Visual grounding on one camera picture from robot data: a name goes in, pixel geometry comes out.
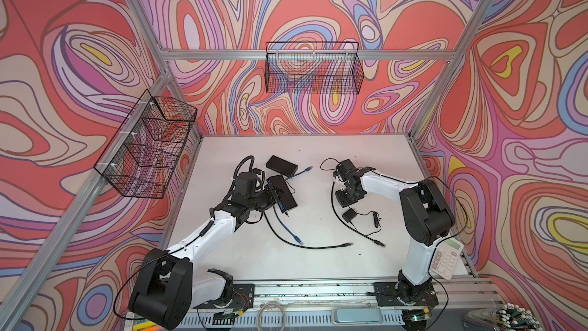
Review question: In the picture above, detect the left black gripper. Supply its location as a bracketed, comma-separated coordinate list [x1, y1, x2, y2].
[245, 184, 286, 213]

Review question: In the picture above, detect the black network switch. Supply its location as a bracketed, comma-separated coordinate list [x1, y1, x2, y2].
[266, 175, 298, 213]
[266, 155, 298, 178]

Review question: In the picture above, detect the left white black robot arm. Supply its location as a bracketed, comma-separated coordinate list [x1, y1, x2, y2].
[128, 156, 270, 330]

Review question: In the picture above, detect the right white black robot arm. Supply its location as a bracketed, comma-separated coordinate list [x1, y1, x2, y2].
[332, 159, 456, 305]

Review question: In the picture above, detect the black power adapter right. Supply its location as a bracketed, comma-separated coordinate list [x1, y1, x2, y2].
[342, 208, 382, 235]

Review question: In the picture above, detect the white calculator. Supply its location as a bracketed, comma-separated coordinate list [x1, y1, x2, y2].
[430, 238, 463, 280]

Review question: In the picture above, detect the grey flat device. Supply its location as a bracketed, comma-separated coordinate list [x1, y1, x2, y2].
[332, 308, 384, 325]

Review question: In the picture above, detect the box of coloured markers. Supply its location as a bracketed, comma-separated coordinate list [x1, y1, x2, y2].
[122, 313, 162, 331]

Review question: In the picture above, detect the blue ethernet cable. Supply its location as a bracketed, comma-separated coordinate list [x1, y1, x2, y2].
[273, 165, 314, 246]

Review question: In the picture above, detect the black ethernet cable centre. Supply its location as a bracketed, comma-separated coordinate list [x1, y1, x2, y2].
[262, 208, 354, 251]

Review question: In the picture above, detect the black ethernet cable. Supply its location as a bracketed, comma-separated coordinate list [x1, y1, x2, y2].
[262, 208, 354, 251]
[330, 178, 386, 248]

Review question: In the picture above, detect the black ethernet cable right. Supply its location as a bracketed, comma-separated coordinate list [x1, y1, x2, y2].
[330, 178, 386, 248]

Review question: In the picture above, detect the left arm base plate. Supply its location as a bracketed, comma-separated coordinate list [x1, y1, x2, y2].
[198, 283, 255, 312]

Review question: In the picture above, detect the clear coiled cable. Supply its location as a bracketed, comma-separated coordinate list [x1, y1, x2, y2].
[256, 302, 288, 331]

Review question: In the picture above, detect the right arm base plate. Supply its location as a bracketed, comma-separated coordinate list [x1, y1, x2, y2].
[373, 281, 439, 308]

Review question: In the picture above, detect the aluminium front rail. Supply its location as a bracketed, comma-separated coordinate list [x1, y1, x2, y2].
[176, 276, 504, 330]

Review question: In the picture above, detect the black wire basket left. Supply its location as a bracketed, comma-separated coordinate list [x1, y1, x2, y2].
[94, 90, 198, 199]

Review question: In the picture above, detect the black wire basket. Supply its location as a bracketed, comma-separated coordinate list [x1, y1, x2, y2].
[264, 40, 364, 95]
[94, 90, 198, 199]

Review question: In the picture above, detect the black wire basket back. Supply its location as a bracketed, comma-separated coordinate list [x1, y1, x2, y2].
[264, 40, 364, 95]

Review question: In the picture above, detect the bundle of white-tipped cables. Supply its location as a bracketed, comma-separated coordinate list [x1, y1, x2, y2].
[463, 302, 545, 331]

